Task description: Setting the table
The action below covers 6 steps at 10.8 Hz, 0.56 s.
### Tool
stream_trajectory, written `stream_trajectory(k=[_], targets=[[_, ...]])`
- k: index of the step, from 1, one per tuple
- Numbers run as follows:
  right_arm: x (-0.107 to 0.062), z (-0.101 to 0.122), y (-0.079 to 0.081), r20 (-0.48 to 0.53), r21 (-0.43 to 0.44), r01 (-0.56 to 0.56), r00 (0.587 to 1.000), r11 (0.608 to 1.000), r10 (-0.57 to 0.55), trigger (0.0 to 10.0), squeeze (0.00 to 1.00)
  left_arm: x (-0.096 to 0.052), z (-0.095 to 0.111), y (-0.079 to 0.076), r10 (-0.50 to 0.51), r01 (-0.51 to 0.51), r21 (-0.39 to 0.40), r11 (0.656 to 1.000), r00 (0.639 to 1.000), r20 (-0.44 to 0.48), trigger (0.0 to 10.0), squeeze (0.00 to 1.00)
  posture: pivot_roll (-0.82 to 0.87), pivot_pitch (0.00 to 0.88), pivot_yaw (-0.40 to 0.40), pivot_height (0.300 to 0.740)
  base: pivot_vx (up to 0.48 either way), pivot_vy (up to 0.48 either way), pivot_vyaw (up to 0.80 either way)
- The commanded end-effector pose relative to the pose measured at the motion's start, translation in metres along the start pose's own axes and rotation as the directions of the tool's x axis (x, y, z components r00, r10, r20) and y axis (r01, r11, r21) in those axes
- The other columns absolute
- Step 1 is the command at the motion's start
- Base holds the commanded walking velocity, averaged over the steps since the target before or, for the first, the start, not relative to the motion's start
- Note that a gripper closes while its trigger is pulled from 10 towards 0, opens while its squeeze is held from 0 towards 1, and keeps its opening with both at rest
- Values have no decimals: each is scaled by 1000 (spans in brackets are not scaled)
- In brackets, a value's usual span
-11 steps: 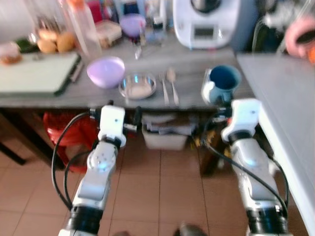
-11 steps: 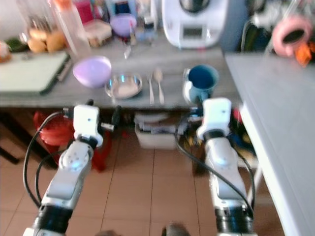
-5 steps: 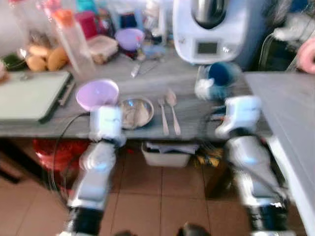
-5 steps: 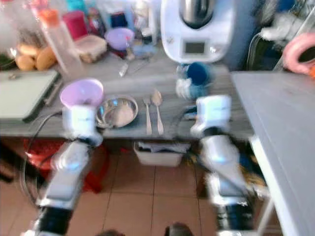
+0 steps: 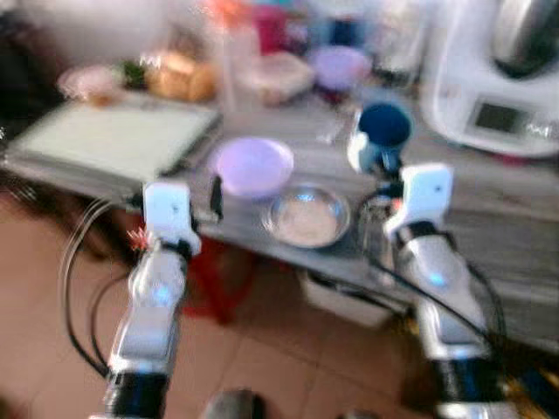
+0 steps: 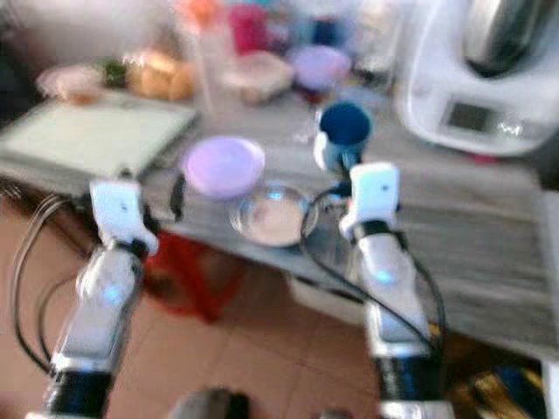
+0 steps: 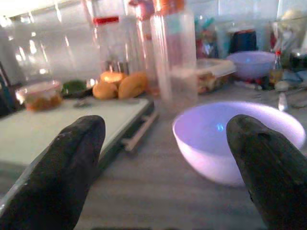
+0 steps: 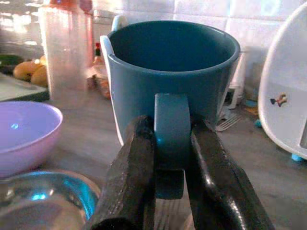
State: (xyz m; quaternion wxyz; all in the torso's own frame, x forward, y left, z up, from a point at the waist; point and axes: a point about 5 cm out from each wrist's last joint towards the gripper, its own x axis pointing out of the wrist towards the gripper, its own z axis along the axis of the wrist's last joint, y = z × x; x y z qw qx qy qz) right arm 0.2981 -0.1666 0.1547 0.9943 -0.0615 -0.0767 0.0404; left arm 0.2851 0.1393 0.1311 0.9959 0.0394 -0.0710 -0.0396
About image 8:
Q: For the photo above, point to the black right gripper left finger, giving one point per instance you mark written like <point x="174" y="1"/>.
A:
<point x="130" y="167"/>

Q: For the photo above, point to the white tray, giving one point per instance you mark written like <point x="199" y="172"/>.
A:
<point x="19" y="89"/>

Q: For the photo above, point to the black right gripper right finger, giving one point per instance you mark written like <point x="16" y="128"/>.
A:
<point x="216" y="177"/>

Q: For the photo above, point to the blue ceramic mug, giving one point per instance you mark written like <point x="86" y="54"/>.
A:
<point x="168" y="79"/>

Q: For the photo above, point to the small red-capped bottle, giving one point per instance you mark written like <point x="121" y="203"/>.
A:
<point x="97" y="54"/>

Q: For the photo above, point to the white egg-shaped appliance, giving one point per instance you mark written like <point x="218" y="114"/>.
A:
<point x="283" y="79"/>

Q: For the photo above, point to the clear plastic orange-lidded jar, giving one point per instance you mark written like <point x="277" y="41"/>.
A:
<point x="66" y="48"/>

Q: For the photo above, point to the steel fork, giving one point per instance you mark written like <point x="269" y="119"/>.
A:
<point x="227" y="121"/>

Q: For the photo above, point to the green vegetable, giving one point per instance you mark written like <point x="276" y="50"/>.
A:
<point x="9" y="61"/>

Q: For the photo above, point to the purple plastic bowl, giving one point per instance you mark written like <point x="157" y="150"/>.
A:
<point x="21" y="136"/>

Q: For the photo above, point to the shiny steel bowl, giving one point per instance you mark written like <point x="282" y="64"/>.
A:
<point x="45" y="203"/>

